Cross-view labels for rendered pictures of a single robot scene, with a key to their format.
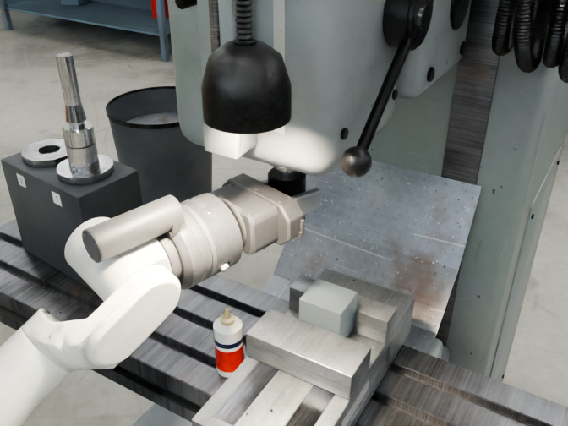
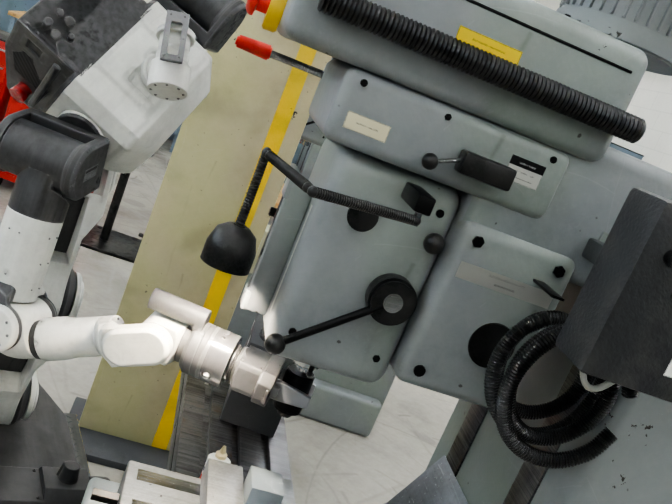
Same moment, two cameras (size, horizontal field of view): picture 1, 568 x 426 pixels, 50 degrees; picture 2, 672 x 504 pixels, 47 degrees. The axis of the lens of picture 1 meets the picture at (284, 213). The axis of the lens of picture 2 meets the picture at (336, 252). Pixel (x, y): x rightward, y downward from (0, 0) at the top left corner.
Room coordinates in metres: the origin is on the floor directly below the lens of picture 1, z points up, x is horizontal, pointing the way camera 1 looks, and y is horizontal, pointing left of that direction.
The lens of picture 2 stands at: (-0.15, -0.81, 1.73)
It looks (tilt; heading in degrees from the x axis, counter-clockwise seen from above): 13 degrees down; 46
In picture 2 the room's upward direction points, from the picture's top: 22 degrees clockwise
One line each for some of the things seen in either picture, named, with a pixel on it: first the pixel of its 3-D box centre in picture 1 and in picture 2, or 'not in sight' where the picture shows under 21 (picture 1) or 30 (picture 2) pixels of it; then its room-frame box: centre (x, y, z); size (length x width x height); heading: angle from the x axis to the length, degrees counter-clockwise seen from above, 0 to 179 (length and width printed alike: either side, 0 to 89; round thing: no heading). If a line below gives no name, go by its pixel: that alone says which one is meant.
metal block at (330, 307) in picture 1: (327, 313); (260, 496); (0.62, -0.06, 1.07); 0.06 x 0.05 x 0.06; 60
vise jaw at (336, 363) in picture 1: (307, 351); (221, 499); (0.58, -0.03, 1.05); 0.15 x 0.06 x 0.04; 60
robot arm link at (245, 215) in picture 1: (230, 225); (241, 368); (0.59, 0.06, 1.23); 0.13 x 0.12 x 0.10; 44
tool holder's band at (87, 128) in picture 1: (78, 128); not in sight; (0.89, 0.32, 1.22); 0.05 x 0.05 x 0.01
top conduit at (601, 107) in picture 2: not in sight; (487, 67); (0.61, -0.15, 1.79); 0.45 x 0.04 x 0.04; 149
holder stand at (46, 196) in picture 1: (76, 209); (266, 367); (0.92, 0.36, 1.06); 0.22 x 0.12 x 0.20; 52
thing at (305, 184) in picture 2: not in sight; (289, 172); (0.45, -0.06, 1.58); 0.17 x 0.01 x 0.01; 76
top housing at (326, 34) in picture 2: not in sight; (449, 41); (0.67, -0.01, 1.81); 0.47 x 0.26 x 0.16; 149
